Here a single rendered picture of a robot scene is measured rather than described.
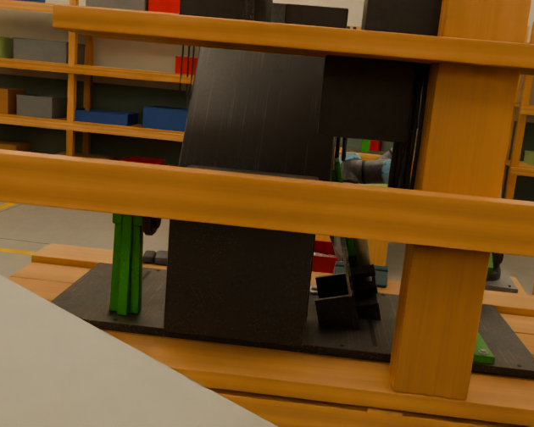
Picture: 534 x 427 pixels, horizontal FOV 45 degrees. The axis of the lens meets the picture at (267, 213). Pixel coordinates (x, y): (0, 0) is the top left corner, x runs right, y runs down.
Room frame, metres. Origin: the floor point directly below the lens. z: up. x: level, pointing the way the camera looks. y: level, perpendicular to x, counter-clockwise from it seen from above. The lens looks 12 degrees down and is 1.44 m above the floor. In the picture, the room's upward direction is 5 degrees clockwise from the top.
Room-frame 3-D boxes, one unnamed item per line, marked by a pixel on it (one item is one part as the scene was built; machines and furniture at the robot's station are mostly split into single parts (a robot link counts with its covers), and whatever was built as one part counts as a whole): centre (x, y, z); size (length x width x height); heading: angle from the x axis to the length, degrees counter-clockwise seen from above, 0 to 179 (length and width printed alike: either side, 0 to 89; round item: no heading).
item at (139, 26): (1.25, -0.06, 1.52); 0.90 x 0.25 x 0.04; 86
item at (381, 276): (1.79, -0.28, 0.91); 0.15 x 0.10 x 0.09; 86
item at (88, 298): (1.50, -0.07, 0.89); 1.10 x 0.42 x 0.02; 86
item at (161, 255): (1.80, 0.25, 0.91); 0.20 x 0.11 x 0.03; 94
